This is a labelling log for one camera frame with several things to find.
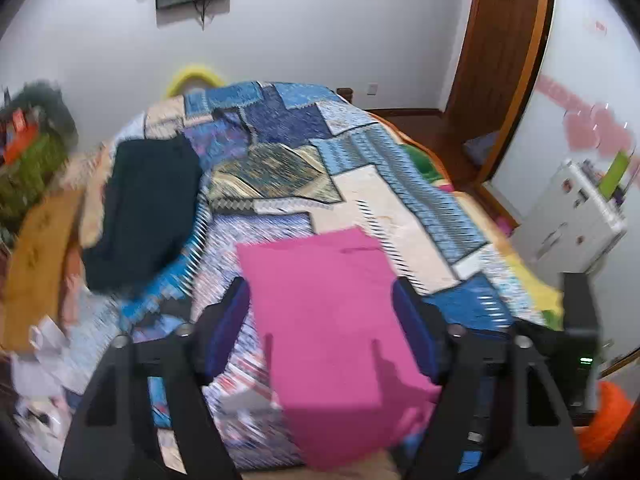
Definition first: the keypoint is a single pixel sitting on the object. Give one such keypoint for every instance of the green fabric basket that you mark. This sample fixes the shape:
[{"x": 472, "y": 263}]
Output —
[{"x": 30, "y": 180}]

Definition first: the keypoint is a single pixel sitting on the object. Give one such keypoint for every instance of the white bedside cabinet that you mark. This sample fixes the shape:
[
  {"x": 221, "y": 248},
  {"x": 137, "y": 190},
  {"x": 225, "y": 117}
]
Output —
[{"x": 575, "y": 220}]

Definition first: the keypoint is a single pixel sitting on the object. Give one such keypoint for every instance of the brown wooden door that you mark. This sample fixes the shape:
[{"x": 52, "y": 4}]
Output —
[{"x": 495, "y": 60}]

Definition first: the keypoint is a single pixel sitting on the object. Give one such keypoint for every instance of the white heart-print wardrobe door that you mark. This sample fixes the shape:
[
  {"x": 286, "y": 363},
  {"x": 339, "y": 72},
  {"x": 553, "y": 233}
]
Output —
[{"x": 590, "y": 60}]

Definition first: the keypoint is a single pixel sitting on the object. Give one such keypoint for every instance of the wooden lap desk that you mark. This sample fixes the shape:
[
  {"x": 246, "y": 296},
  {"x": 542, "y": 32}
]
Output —
[{"x": 40, "y": 260}]

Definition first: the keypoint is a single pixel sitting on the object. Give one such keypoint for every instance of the person's right forearm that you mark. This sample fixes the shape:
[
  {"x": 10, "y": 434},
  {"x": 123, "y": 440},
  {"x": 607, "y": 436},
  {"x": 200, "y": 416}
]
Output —
[{"x": 605, "y": 420}]

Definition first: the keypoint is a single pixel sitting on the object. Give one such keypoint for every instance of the pile of white papers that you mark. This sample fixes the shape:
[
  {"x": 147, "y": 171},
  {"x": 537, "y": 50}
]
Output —
[{"x": 45, "y": 370}]

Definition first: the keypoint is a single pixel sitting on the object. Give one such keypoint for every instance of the wooden bed post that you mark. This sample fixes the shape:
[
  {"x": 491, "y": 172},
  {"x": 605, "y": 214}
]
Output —
[{"x": 345, "y": 95}]

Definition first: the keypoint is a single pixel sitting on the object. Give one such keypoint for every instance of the patchwork printed blanket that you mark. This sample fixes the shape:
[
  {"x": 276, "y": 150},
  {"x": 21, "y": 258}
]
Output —
[{"x": 380, "y": 195}]

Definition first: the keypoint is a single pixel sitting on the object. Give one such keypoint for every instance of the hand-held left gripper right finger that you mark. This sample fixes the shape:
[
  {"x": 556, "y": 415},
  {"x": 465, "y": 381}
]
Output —
[{"x": 415, "y": 320}]

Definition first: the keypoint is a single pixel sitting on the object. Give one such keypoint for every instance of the green bottle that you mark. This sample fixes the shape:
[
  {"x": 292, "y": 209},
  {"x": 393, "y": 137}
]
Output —
[{"x": 616, "y": 177}]

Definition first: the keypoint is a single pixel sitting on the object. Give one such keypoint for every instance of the green fleece blanket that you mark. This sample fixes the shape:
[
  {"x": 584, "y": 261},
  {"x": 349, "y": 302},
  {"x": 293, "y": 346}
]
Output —
[{"x": 425, "y": 165}]

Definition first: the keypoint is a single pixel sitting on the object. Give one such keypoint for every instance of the black pants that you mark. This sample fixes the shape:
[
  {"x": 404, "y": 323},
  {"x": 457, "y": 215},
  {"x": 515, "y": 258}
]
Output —
[{"x": 145, "y": 210}]

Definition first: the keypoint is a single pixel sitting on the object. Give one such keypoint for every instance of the white wall socket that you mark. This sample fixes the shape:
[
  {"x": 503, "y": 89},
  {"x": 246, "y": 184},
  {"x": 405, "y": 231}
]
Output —
[{"x": 372, "y": 88}]

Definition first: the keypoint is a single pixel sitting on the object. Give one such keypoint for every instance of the pink pants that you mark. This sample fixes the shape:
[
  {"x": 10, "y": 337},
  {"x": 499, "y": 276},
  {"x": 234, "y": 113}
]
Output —
[{"x": 330, "y": 320}]

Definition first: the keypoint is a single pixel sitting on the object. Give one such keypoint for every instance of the yellow foam tube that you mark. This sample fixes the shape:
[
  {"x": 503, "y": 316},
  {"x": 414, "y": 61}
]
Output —
[{"x": 192, "y": 74}]

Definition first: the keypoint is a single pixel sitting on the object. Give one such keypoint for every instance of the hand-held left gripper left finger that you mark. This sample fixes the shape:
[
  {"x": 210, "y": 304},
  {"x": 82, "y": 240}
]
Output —
[{"x": 225, "y": 320}]

